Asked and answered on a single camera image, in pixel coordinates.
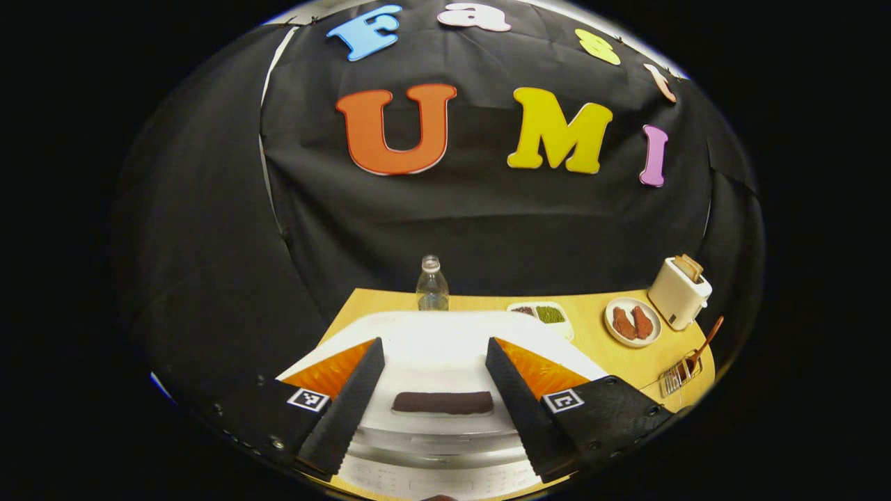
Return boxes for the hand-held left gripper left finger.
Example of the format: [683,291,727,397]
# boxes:
[209,337,386,482]

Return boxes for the clear plastic bottle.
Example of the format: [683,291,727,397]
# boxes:
[416,255,450,312]

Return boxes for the white toaster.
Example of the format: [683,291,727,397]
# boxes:
[647,256,713,331]

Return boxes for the brown wooden spoon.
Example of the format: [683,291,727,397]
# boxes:
[686,316,725,369]

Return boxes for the metal wire chopstick holder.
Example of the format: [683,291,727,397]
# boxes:
[658,351,704,399]

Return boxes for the white divided grain dish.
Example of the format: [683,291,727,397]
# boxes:
[506,301,575,342]

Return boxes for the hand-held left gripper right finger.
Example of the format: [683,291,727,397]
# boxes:
[485,337,676,484]

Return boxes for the white round plate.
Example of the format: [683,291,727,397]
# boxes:
[604,297,663,348]

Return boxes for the white rice cooker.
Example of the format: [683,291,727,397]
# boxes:
[277,310,608,501]

